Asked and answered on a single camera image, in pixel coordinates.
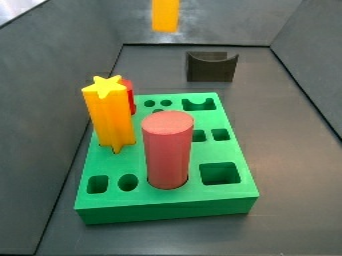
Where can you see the yellow star prism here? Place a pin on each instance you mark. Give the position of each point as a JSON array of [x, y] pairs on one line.
[[106, 101]]

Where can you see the red cylinder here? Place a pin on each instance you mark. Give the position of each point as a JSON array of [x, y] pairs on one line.
[[167, 137]]

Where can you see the yellow rectangular block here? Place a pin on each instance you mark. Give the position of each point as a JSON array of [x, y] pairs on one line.
[[165, 15]]

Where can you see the small red block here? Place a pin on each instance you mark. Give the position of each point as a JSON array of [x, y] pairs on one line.
[[128, 85]]

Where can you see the black curved fixture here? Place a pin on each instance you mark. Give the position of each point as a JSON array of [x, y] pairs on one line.
[[209, 66]]

